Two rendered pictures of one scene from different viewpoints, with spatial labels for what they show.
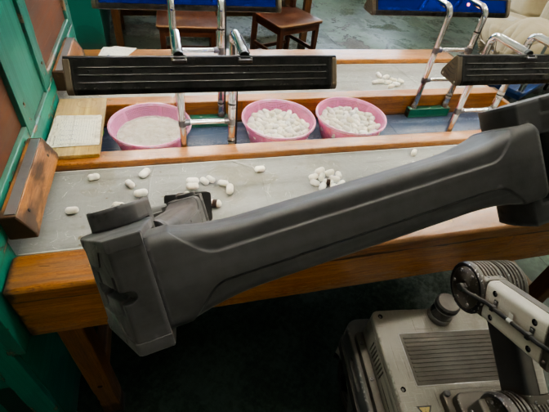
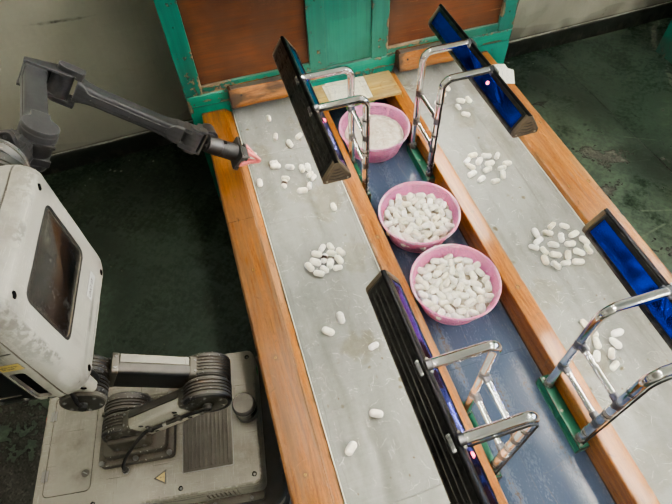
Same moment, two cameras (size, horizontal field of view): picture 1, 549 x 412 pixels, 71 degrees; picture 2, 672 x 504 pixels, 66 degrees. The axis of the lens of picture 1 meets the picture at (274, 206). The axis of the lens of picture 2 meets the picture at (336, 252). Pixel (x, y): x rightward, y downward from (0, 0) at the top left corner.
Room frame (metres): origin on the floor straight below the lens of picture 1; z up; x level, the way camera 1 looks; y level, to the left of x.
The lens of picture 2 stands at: (1.02, -1.08, 2.07)
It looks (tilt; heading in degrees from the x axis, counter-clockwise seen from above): 54 degrees down; 95
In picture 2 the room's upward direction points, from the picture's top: 4 degrees counter-clockwise
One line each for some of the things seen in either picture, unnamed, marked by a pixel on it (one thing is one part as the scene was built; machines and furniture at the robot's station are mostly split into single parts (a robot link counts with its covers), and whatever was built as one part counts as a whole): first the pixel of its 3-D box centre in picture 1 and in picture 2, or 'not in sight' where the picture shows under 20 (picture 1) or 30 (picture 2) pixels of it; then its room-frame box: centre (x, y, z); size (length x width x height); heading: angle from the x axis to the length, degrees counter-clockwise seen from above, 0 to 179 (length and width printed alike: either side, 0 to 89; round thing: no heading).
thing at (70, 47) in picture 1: (69, 62); (432, 53); (1.30, 0.81, 0.83); 0.30 x 0.06 x 0.07; 19
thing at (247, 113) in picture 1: (277, 128); (417, 220); (1.21, 0.03, 0.72); 0.27 x 0.27 x 0.10
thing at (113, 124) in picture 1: (152, 135); (374, 135); (1.06, 0.44, 0.72); 0.27 x 0.27 x 0.10
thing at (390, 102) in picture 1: (306, 107); (484, 247); (1.41, -0.08, 0.71); 1.81 x 0.05 x 0.11; 109
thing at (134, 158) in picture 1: (334, 154); (388, 274); (1.11, -0.18, 0.71); 1.81 x 0.05 x 0.11; 109
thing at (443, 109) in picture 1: (435, 56); (619, 373); (1.62, -0.58, 0.90); 0.20 x 0.19 x 0.45; 109
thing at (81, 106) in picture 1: (78, 125); (356, 90); (0.99, 0.65, 0.77); 0.33 x 0.15 x 0.01; 19
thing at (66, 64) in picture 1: (210, 70); (307, 101); (0.85, 0.19, 1.08); 0.62 x 0.08 x 0.07; 109
